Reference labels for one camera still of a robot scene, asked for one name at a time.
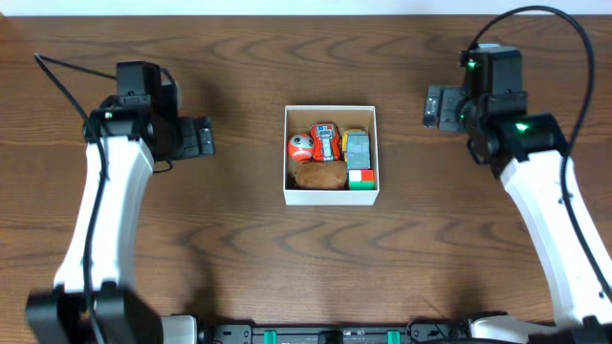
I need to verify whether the white cardboard box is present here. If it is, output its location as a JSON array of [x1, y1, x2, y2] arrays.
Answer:
[[283, 105, 380, 205]]

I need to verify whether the black mounting rail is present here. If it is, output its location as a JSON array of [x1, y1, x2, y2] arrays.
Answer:
[[162, 312, 527, 344]]

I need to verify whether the colourful puzzle cube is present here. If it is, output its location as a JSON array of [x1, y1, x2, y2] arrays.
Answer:
[[348, 169, 376, 190]]

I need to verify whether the orange toy ball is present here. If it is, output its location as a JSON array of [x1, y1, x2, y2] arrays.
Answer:
[[287, 134, 315, 162]]

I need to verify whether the yellow grey toy car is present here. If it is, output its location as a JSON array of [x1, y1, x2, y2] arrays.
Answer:
[[341, 129, 371, 170]]

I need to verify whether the red toy fire truck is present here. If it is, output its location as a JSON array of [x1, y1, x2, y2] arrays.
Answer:
[[311, 122, 340, 162]]

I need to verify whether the right black cable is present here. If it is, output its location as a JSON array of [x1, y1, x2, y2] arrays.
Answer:
[[466, 5, 612, 302]]

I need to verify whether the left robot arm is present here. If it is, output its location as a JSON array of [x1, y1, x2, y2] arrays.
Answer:
[[26, 107, 214, 343]]

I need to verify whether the brown plush toy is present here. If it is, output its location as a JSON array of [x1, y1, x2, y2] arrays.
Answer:
[[295, 161, 348, 190]]

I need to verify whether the black cable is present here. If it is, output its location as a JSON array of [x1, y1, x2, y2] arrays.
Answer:
[[32, 52, 120, 344], [466, 5, 612, 302]]

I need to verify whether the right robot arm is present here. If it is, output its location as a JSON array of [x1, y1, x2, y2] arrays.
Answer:
[[423, 85, 611, 343]]

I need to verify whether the left black cable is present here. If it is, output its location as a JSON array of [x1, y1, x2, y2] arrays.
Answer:
[[32, 52, 120, 344]]

